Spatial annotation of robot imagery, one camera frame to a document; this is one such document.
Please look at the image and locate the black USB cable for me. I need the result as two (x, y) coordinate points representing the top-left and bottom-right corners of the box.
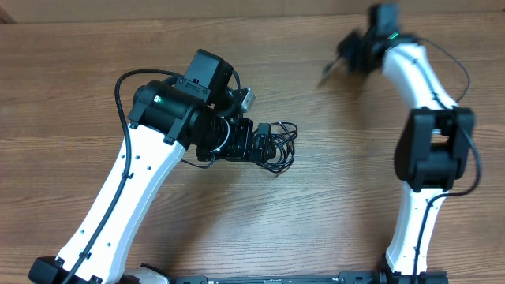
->
(256, 121), (299, 175)

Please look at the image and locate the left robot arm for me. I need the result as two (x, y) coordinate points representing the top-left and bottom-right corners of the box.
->
(28, 50), (276, 284)

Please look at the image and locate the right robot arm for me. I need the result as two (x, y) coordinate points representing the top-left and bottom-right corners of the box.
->
(320, 2), (482, 283)

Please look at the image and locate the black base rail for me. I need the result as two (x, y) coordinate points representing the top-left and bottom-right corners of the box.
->
(125, 263), (449, 284)

